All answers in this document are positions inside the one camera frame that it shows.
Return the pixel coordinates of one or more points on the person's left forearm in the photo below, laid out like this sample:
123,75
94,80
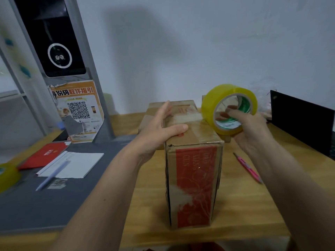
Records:
104,201

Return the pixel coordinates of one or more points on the pink utility knife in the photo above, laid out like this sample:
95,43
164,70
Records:
248,168

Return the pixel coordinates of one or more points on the person's left hand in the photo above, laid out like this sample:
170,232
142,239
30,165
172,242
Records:
150,139

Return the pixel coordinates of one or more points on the cardboard box with red print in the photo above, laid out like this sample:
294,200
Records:
195,180

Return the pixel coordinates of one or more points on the person's right forearm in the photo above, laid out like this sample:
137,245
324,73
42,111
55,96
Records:
293,196

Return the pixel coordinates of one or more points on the small printed label sticker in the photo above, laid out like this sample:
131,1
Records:
57,184

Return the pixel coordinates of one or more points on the yellow packing tape roll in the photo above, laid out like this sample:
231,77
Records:
212,107

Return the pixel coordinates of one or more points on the orange poster with code square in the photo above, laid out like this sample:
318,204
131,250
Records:
78,112

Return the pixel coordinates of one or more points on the grey metal shelf frame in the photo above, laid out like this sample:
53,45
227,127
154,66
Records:
23,94

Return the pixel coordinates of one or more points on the person's right hand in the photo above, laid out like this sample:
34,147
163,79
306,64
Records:
255,134

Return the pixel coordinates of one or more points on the plain brown cardboard box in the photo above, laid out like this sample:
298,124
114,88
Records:
146,120

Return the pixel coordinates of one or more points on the black laptop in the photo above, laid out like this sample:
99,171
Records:
301,120

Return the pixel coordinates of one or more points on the person's right fingers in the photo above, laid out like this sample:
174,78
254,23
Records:
235,113

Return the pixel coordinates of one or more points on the grey kiosk stand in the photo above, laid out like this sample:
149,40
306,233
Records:
57,201

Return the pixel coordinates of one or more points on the white pen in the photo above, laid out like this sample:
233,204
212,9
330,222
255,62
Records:
52,176

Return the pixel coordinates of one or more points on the red booklet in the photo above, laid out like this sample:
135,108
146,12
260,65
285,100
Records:
43,155

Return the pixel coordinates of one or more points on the clear plastic bag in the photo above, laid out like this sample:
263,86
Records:
263,101

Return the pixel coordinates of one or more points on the person's left thumb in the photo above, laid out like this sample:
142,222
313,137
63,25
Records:
176,129

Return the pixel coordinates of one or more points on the white notepad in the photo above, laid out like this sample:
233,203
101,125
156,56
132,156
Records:
78,163

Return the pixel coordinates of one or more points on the black kiosk screen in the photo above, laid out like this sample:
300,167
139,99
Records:
49,31

